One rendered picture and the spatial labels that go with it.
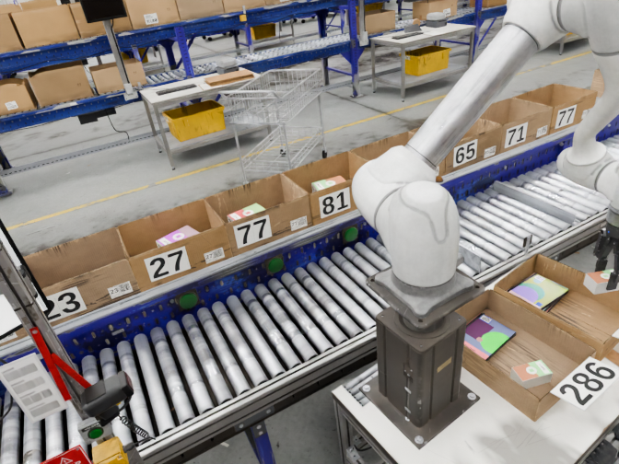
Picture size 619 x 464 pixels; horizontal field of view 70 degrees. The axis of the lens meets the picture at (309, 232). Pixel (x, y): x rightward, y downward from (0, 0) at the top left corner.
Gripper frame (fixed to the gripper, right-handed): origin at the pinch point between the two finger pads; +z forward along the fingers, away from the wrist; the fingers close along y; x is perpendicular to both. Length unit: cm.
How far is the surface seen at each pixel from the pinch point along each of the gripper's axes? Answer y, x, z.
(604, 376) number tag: -28.7, 19.0, 9.2
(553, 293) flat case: 12.2, 7.5, 15.9
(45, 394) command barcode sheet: -23, 163, -17
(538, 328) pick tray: -2.9, 22.1, 15.2
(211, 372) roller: 8, 133, 20
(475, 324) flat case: 5.3, 39.7, 17.1
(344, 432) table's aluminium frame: -12, 92, 38
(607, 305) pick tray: 5.3, -9.1, 19.5
